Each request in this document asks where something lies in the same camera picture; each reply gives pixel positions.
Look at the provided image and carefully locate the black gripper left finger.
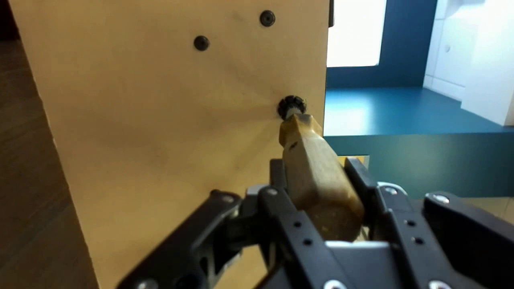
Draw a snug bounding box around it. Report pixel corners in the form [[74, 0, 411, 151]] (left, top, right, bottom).
[[117, 157, 325, 289]]

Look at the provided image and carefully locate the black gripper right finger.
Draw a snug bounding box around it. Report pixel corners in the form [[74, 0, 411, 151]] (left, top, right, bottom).
[[344, 156, 514, 289]]

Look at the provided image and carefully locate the foosball table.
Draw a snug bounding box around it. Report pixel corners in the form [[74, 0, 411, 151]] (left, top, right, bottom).
[[8, 0, 333, 289]]

